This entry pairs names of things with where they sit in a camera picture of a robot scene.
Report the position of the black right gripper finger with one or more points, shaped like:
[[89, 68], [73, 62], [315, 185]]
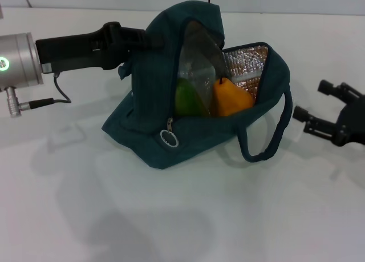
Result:
[[310, 119], [330, 88]]

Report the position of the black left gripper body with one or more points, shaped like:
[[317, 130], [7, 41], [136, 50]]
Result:
[[74, 52]]

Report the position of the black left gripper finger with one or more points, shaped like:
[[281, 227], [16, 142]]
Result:
[[137, 38]]

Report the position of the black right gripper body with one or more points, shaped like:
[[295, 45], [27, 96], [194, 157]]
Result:
[[352, 125]]

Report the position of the dark teal insulated lunch bag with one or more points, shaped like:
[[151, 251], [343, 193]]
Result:
[[148, 73]]

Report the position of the clear blue-rimmed food container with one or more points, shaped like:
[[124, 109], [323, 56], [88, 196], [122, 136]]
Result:
[[196, 65]]

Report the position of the green cucumber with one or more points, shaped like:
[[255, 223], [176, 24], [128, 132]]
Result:
[[188, 99]]

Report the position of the yellow pear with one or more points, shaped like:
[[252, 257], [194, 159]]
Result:
[[228, 99]]

